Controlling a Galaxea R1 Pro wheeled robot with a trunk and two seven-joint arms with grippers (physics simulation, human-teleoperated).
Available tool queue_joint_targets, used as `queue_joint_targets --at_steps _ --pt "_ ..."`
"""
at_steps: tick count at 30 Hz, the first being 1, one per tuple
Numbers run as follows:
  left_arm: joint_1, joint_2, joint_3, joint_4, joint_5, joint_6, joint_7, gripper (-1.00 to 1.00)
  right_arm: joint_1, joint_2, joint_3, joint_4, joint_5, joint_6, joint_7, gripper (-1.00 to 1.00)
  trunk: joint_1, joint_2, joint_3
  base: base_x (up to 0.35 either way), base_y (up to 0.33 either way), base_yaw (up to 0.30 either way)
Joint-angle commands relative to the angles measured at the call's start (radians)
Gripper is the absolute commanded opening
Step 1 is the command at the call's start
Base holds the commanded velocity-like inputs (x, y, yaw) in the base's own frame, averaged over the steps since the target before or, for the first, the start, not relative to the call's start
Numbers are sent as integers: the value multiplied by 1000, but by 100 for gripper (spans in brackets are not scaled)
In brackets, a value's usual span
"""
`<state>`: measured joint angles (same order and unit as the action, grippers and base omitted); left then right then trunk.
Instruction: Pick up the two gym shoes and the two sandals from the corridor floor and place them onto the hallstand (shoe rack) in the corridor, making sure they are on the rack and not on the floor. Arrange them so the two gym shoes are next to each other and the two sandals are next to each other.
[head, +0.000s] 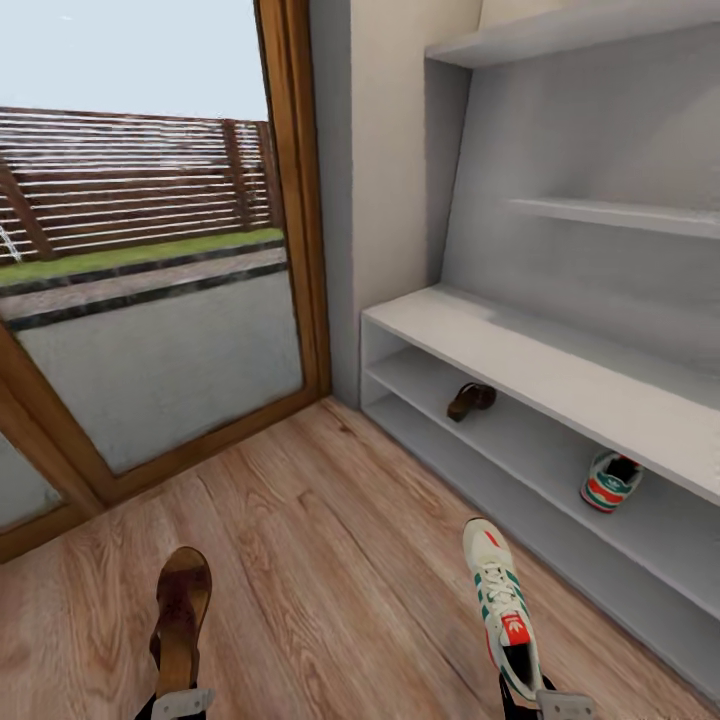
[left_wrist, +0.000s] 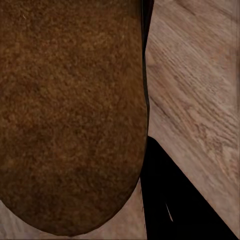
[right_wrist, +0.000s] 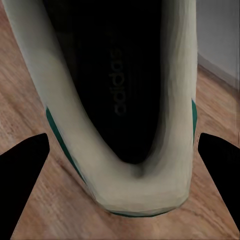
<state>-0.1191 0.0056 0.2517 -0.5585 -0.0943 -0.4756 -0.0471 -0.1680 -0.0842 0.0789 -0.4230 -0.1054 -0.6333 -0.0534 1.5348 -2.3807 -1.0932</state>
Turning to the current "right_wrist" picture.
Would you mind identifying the gym shoe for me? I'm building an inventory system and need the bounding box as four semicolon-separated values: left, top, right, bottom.
2;0;198;218

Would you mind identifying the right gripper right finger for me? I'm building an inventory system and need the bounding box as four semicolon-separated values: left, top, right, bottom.
198;133;240;232

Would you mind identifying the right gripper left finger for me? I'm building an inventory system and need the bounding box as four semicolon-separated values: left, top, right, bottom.
0;133;50;240

